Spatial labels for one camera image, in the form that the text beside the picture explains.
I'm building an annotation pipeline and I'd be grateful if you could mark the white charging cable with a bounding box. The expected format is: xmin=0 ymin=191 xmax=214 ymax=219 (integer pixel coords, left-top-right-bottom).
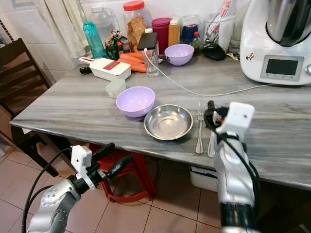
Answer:
xmin=150 ymin=48 xmax=280 ymax=97

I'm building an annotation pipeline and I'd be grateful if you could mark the orange carrot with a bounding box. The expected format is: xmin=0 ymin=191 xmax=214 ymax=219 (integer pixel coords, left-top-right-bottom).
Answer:
xmin=119 ymin=52 xmax=145 ymax=65
xmin=129 ymin=64 xmax=147 ymax=73

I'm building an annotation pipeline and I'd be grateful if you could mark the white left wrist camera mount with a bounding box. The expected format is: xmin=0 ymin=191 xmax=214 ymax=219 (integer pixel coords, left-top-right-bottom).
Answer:
xmin=71 ymin=145 xmax=94 ymax=190

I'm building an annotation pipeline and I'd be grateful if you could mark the cream curtain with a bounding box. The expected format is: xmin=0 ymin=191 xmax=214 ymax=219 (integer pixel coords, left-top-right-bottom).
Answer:
xmin=36 ymin=0 xmax=89 ymax=60

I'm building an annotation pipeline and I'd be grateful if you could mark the black smartphone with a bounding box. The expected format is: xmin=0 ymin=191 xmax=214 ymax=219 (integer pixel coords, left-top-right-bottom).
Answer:
xmin=137 ymin=32 xmax=158 ymax=51

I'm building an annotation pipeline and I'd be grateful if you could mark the green snack bag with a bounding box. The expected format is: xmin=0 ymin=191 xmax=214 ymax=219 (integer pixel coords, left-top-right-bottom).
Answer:
xmin=104 ymin=30 xmax=130 ymax=61

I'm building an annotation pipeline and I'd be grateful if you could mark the clear glass pitcher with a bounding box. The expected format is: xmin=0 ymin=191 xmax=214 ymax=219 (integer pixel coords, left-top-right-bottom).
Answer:
xmin=203 ymin=12 xmax=238 ymax=50

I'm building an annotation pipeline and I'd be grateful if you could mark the white plastic box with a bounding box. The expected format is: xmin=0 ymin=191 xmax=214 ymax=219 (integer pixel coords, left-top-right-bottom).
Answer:
xmin=190 ymin=165 xmax=222 ymax=193

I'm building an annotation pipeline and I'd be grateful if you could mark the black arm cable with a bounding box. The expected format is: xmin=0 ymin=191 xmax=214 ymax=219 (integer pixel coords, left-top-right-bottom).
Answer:
xmin=216 ymin=130 xmax=261 ymax=207
xmin=21 ymin=148 xmax=73 ymax=233

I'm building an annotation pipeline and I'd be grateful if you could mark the small purple plastic bowl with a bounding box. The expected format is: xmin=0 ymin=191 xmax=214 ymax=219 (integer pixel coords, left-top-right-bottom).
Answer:
xmin=165 ymin=44 xmax=195 ymax=67

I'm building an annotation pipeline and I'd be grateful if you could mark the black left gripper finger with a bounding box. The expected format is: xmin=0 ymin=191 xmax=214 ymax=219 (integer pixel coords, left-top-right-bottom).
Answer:
xmin=91 ymin=142 xmax=116 ymax=162
xmin=106 ymin=155 xmax=135 ymax=181

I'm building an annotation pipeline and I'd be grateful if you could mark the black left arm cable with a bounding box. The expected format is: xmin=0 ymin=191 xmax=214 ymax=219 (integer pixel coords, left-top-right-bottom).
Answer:
xmin=21 ymin=148 xmax=73 ymax=233

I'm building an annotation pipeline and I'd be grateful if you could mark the blue glass jar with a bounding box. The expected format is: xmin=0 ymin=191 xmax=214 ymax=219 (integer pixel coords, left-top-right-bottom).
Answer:
xmin=181 ymin=15 xmax=203 ymax=44

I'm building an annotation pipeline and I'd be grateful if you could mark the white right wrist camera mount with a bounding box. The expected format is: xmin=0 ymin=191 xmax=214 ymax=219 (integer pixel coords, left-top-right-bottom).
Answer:
xmin=217 ymin=102 xmax=256 ymax=139

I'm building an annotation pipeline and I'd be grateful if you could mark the magenta plastic container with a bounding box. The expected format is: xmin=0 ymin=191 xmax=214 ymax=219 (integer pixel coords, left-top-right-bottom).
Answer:
xmin=152 ymin=17 xmax=172 ymax=55

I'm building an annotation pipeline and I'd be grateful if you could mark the stainless steel bowl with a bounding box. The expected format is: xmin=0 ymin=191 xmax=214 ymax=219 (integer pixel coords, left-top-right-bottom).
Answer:
xmin=144 ymin=104 xmax=194 ymax=141

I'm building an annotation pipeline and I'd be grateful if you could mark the clear jar with red lid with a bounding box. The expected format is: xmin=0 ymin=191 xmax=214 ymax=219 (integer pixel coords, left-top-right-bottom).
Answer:
xmin=123 ymin=0 xmax=148 ymax=53

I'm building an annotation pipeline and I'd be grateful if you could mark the white kitchen cooking machine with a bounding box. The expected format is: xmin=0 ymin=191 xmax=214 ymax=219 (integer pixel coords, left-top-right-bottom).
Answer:
xmin=240 ymin=0 xmax=311 ymax=86

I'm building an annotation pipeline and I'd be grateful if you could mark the large purple plastic bowl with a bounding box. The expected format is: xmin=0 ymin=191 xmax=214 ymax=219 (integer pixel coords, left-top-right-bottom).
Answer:
xmin=116 ymin=86 xmax=156 ymax=118

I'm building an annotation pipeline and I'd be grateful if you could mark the red plastic stool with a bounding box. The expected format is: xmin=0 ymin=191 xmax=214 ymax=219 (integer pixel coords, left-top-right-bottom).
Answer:
xmin=88 ymin=143 xmax=157 ymax=203

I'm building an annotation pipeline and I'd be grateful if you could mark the silver metal fork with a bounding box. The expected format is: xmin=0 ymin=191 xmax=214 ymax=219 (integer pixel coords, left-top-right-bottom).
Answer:
xmin=195 ymin=102 xmax=206 ymax=155

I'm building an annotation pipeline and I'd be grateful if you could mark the red and white packet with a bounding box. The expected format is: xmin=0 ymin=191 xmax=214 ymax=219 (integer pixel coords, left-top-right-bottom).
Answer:
xmin=213 ymin=0 xmax=237 ymax=34

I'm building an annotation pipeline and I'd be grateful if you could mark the small translucent plastic cup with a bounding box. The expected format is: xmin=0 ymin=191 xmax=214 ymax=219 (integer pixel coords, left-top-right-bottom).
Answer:
xmin=105 ymin=78 xmax=126 ymax=99

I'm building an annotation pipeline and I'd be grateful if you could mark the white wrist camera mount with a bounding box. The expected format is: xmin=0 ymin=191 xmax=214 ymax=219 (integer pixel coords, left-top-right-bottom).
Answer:
xmin=71 ymin=145 xmax=94 ymax=190
xmin=217 ymin=102 xmax=256 ymax=139

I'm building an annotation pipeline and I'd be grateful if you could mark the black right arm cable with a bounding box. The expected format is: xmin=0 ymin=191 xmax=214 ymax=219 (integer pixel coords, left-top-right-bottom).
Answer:
xmin=216 ymin=130 xmax=261 ymax=207

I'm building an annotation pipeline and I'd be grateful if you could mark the clear drinking glass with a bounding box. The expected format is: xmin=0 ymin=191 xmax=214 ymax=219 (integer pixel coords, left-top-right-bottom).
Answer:
xmin=144 ymin=48 xmax=160 ymax=78

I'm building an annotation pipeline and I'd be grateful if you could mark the small bottle with red cap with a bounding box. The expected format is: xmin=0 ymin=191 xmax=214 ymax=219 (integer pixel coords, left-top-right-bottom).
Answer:
xmin=192 ymin=32 xmax=203 ymax=54

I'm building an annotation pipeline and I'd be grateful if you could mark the orange sauce bottle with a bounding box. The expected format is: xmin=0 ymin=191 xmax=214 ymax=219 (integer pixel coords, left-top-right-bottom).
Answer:
xmin=168 ymin=16 xmax=181 ymax=47

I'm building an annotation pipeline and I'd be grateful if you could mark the white vegetable slicer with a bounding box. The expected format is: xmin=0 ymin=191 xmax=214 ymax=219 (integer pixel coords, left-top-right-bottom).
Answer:
xmin=79 ymin=57 xmax=132 ymax=81

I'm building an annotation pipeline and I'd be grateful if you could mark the black rounded lid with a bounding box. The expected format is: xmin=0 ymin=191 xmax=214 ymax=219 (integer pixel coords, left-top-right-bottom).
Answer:
xmin=203 ymin=44 xmax=227 ymax=61

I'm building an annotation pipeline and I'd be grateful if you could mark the teal plastic bottle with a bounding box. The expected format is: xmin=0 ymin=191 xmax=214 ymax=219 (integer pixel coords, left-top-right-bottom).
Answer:
xmin=83 ymin=21 xmax=107 ymax=60

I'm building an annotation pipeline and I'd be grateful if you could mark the clear plastic jug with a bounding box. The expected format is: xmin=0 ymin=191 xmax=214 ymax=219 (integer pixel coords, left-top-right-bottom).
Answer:
xmin=90 ymin=6 xmax=118 ymax=45

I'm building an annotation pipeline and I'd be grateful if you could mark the dark wooden chair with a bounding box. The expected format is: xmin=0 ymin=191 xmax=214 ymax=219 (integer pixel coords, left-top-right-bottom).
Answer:
xmin=0 ymin=39 xmax=54 ymax=178

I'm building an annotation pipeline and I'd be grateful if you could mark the silver metal spoon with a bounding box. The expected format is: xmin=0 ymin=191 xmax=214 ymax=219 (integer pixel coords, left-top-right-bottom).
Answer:
xmin=206 ymin=109 xmax=217 ymax=158

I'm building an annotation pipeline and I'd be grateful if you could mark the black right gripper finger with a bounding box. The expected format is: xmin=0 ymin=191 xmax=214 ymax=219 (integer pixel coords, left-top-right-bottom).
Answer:
xmin=205 ymin=100 xmax=216 ymax=131

